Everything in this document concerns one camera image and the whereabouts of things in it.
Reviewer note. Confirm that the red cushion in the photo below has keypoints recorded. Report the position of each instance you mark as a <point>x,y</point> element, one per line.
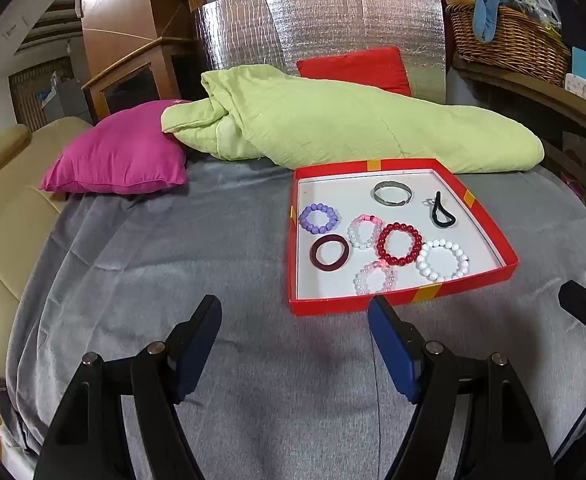
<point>358,70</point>

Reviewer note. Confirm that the wooden side table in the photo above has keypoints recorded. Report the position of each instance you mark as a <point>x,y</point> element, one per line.
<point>523,90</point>

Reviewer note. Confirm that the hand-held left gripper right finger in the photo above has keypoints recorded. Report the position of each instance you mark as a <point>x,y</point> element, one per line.
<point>395,355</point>

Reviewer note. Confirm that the silver foil mat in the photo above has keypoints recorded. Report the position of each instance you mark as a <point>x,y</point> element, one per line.
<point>323,20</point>

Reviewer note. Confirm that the blue cloth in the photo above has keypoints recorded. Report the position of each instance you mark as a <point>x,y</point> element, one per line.
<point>488,5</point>

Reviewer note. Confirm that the red cardboard box tray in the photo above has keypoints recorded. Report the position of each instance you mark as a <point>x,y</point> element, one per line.
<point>323,285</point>

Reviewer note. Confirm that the dark red bangle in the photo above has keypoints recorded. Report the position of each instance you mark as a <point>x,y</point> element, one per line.
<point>314,255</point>

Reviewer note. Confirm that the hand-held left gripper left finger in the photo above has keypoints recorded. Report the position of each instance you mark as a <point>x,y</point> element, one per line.
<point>198,350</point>

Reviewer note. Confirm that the wooden cabinet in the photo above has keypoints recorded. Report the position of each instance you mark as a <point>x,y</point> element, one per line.
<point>118,15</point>

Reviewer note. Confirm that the light green blanket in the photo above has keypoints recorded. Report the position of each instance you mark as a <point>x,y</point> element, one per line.
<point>323,120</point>

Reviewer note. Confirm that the brown woven panel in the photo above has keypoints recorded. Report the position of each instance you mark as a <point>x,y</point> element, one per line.
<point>38,95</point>

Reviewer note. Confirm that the magenta cushion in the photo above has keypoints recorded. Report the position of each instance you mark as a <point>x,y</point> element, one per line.
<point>118,155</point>

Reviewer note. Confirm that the wicker basket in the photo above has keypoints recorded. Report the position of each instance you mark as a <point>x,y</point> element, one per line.
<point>513,45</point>

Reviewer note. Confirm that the silver metal bangle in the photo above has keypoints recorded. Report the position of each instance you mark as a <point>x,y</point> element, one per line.
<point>379,195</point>

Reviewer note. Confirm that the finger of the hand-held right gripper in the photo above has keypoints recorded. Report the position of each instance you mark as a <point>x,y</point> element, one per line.
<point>583,305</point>

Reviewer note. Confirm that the grey bed sheet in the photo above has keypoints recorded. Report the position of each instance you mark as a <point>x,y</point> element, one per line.
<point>173,260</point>

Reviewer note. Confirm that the beige sofa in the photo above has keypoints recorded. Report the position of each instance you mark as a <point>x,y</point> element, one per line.
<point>3,240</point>

